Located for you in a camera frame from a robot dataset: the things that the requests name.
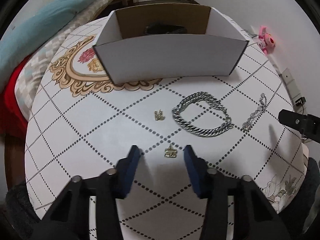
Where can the patterned white tablecloth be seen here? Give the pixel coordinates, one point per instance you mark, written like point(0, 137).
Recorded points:
point(78, 128)

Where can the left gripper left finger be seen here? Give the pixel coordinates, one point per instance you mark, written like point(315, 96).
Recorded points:
point(126, 169)

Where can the gold crown pendant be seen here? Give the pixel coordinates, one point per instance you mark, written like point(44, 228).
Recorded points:
point(170, 152)

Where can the red blanket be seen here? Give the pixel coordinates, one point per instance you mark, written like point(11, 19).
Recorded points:
point(13, 122)

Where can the gold letter pendant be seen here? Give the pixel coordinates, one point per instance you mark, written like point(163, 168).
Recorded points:
point(159, 115)

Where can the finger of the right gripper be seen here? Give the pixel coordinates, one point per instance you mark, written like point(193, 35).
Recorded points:
point(293, 120)

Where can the white cardboard box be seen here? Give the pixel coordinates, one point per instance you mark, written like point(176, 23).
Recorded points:
point(212, 47)

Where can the light blue duvet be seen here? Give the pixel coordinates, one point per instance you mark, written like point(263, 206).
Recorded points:
point(35, 31)

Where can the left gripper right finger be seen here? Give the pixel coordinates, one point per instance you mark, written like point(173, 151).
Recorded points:
point(197, 170)

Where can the pink plush toy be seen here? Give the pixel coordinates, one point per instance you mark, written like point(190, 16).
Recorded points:
point(265, 40)

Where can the black plug adapter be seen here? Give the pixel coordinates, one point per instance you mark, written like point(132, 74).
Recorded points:
point(301, 101)

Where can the white power strip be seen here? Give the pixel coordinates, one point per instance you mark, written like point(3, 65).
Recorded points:
point(292, 89)

